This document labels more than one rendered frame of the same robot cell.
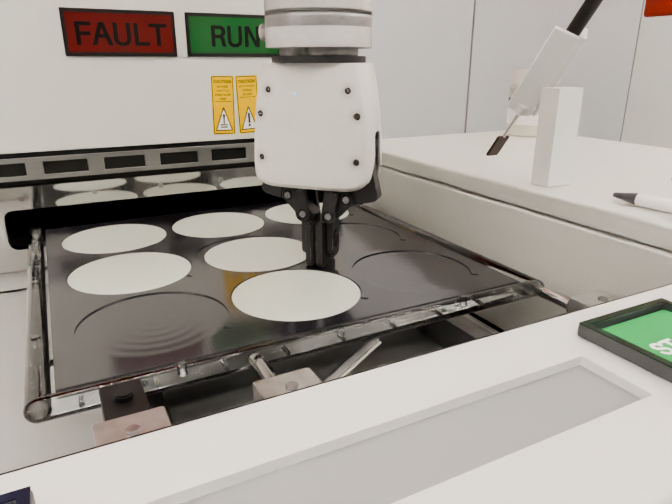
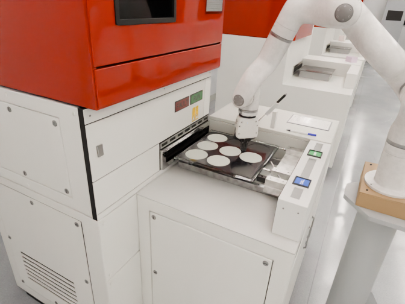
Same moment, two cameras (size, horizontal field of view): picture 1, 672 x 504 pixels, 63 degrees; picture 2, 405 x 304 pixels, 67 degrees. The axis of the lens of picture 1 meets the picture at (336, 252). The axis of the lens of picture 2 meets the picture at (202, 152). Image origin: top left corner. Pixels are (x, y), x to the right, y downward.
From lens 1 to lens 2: 1.11 m
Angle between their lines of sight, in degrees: 34
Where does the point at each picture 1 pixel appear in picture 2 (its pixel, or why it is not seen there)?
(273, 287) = (246, 157)
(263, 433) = (299, 169)
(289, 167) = (244, 135)
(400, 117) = not seen: hidden behind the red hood
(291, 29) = (251, 113)
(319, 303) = (257, 158)
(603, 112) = not seen: hidden behind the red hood
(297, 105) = (247, 124)
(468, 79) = not seen: hidden behind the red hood
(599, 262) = (286, 141)
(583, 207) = (283, 133)
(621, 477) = (320, 164)
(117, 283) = (222, 163)
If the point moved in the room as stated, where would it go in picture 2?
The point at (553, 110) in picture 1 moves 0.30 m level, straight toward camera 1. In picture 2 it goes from (275, 116) to (308, 142)
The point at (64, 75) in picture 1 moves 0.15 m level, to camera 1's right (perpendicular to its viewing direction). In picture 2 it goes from (173, 117) to (202, 111)
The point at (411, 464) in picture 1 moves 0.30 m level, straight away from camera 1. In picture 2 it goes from (308, 168) to (263, 138)
